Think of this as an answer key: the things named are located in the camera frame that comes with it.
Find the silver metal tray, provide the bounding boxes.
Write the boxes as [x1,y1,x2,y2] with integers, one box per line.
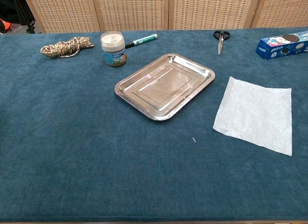
[114,53,216,121]

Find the green and white marker pen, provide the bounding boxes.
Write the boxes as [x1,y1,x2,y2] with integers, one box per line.
[125,33,158,49]

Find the clear jar with white lid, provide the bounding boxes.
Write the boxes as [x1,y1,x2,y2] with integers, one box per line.
[100,30,128,67]

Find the teal table cloth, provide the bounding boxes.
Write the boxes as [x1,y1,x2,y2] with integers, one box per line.
[0,27,308,223]

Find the wicker folding screen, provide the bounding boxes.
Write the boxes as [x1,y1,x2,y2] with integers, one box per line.
[22,0,308,34]

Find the slim blue Oreo box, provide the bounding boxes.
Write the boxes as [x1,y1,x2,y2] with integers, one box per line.
[255,30,308,61]

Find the black tripod stand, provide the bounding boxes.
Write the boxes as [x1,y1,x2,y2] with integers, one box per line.
[12,0,37,34]

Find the orange object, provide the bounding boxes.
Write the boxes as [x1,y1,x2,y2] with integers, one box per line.
[0,18,12,34]

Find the black-handled scissors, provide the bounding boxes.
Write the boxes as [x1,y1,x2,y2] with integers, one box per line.
[213,30,231,56]

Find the beige braided rope bundle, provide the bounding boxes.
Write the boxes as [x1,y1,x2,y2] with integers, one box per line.
[40,36,95,59]

